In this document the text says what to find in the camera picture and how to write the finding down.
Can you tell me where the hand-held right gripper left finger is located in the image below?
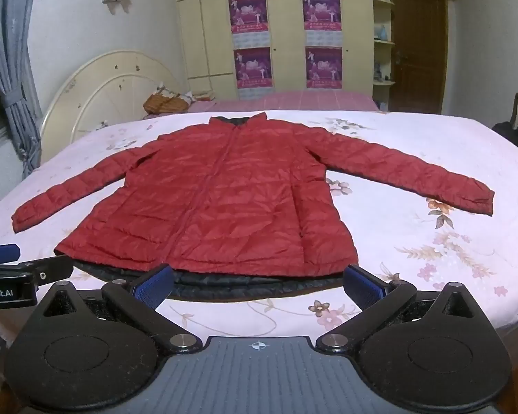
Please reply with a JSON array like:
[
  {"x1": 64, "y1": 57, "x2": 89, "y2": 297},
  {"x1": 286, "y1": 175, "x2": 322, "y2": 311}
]
[{"x1": 37, "y1": 264, "x2": 201, "y2": 353}]

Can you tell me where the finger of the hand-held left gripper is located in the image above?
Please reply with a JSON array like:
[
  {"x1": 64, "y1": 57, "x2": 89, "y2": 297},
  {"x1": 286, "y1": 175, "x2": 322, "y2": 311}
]
[
  {"x1": 18, "y1": 255, "x2": 75, "y2": 289},
  {"x1": 0, "y1": 244, "x2": 21, "y2": 265}
]

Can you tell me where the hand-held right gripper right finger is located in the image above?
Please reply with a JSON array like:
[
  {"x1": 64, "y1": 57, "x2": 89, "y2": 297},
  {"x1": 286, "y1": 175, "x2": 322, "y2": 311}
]
[{"x1": 316, "y1": 264, "x2": 481, "y2": 353}]

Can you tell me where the red quilted down jacket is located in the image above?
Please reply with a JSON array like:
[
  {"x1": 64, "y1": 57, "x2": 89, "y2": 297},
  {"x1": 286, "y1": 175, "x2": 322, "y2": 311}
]
[{"x1": 12, "y1": 112, "x2": 496, "y2": 303}]

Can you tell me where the floral bed sheet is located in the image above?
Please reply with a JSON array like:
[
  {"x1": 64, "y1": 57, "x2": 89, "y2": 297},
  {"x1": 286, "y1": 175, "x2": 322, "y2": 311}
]
[{"x1": 0, "y1": 110, "x2": 518, "y2": 414}]

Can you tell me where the orange woven bag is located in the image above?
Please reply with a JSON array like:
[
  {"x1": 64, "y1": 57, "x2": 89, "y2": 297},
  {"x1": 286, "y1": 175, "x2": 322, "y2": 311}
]
[{"x1": 143, "y1": 86, "x2": 191, "y2": 115}]

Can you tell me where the folded patterned cloth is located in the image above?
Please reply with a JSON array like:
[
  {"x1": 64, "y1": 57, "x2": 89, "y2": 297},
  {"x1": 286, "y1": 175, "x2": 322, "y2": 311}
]
[{"x1": 185, "y1": 90, "x2": 217, "y2": 104}]

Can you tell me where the cream round headboard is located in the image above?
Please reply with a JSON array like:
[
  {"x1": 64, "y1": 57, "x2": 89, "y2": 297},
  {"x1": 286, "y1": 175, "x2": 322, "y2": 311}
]
[{"x1": 40, "y1": 49, "x2": 186, "y2": 165}]

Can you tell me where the grey curtain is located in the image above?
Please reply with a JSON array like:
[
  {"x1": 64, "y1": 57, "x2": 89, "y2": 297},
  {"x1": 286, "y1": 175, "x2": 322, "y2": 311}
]
[{"x1": 0, "y1": 0, "x2": 42, "y2": 178}]

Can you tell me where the black bag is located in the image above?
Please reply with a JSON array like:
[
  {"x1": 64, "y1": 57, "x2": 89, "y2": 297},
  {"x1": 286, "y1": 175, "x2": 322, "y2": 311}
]
[{"x1": 492, "y1": 121, "x2": 518, "y2": 158}]

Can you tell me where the brown wooden door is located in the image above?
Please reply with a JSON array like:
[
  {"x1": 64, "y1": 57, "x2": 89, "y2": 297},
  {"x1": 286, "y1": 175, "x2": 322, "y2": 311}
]
[{"x1": 388, "y1": 0, "x2": 450, "y2": 115}]

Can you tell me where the cream corner shelf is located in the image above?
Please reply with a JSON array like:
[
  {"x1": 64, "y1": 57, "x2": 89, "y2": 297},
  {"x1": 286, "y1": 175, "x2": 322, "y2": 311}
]
[{"x1": 371, "y1": 0, "x2": 396, "y2": 110}]

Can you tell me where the cream wardrobe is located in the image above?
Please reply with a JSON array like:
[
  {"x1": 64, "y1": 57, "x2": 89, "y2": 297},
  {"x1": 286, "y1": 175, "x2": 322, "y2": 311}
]
[{"x1": 173, "y1": 0, "x2": 376, "y2": 93}]

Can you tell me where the purple wall poster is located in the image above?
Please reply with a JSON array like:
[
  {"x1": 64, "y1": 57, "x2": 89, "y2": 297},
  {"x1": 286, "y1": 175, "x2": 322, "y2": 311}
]
[
  {"x1": 228, "y1": 0, "x2": 270, "y2": 49},
  {"x1": 234, "y1": 47, "x2": 273, "y2": 89},
  {"x1": 301, "y1": 0, "x2": 343, "y2": 47},
  {"x1": 305, "y1": 47, "x2": 343, "y2": 89}
]

